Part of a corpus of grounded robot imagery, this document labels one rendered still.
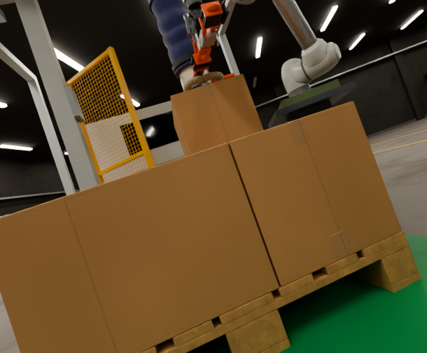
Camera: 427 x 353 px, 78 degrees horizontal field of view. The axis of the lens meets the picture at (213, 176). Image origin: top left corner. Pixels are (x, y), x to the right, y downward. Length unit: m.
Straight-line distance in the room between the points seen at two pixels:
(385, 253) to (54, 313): 0.85
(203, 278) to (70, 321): 0.31
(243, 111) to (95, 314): 1.10
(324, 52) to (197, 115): 0.94
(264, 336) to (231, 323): 0.09
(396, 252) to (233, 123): 0.89
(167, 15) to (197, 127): 0.74
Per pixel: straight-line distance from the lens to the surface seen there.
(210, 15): 1.17
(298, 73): 1.99
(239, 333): 0.76
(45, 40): 3.21
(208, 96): 1.42
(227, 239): 0.69
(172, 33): 1.77
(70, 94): 2.90
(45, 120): 5.32
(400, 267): 0.95
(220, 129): 1.38
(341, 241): 0.82
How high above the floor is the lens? 0.46
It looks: 1 degrees up
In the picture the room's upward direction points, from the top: 20 degrees counter-clockwise
